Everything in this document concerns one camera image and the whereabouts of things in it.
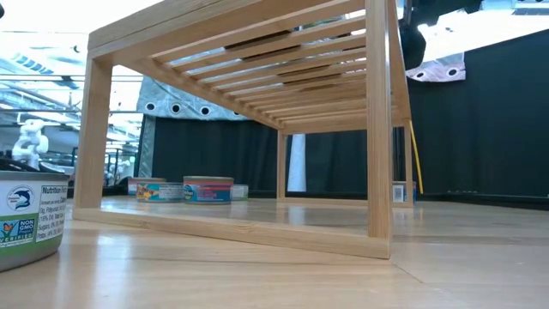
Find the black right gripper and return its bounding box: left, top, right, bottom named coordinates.
left=399, top=0, right=486, bottom=72

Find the teal orange label can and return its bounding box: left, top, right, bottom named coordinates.
left=136, top=181, right=185, bottom=203

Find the wooden slatted shelf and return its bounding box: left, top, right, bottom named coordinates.
left=72, top=0, right=415, bottom=261

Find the black curtain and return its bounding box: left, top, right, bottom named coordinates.
left=304, top=128, right=398, bottom=199
left=407, top=27, right=549, bottom=201
left=150, top=116, right=280, bottom=199

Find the pink salmon pull-tab can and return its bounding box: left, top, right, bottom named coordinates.
left=183, top=175, right=235, bottom=205
left=392, top=180, right=417, bottom=203
left=127, top=177, right=167, bottom=197

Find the white hanging cloth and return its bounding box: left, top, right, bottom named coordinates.
left=286, top=133, right=308, bottom=193

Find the black round device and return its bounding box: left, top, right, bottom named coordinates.
left=38, top=161, right=68, bottom=175

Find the white robot figure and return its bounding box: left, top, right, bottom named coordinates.
left=10, top=118, right=51, bottom=173

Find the yellow cable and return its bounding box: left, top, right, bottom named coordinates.
left=409, top=119, right=425, bottom=195

